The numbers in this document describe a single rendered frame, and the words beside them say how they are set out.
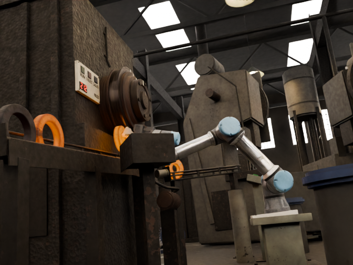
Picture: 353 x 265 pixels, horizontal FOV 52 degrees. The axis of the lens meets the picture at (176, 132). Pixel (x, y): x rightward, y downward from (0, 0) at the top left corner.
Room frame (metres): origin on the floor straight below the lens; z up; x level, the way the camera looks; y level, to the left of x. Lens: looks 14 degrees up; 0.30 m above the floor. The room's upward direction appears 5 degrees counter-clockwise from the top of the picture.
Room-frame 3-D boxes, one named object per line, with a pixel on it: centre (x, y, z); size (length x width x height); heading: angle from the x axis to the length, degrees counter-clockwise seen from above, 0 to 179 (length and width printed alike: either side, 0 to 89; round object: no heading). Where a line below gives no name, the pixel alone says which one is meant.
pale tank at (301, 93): (10.33, -3.83, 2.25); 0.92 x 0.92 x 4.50
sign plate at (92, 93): (1.97, 0.49, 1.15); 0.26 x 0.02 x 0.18; 166
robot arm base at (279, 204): (2.21, -0.55, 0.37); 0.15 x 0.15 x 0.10
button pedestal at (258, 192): (2.77, -0.57, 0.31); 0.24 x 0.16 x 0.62; 166
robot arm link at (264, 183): (2.20, -0.55, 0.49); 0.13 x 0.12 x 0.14; 6
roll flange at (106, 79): (2.30, 0.38, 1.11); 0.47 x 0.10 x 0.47; 166
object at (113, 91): (2.28, 0.30, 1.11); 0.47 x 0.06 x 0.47; 166
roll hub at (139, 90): (2.25, 0.21, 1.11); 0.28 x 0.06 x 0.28; 166
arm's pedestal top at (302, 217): (2.21, -0.55, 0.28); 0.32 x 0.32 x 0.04; 82
